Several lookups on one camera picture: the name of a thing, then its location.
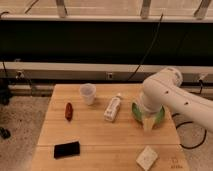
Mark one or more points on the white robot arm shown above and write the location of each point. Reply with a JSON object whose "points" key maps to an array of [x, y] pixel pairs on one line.
{"points": [[163, 89]]}

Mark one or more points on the clear plastic cup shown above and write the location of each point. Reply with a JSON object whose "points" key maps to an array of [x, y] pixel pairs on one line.
{"points": [[88, 93]]}

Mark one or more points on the black eraser block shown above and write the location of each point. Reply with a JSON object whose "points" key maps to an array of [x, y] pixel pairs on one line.
{"points": [[67, 149]]}

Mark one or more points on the green bowl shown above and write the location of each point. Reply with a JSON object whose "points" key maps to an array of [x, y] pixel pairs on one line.
{"points": [[137, 114]]}

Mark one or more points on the translucent yellowish pusher tool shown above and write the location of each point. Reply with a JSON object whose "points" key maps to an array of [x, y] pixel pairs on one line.
{"points": [[148, 123]]}

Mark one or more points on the black object at left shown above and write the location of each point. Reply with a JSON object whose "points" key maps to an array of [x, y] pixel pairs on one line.
{"points": [[5, 93]]}

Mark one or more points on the white plastic bottle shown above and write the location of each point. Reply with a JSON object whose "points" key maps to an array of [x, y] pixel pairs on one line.
{"points": [[113, 108]]}

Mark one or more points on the red-brown chili pepper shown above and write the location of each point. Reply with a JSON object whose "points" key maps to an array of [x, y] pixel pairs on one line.
{"points": [[69, 112]]}

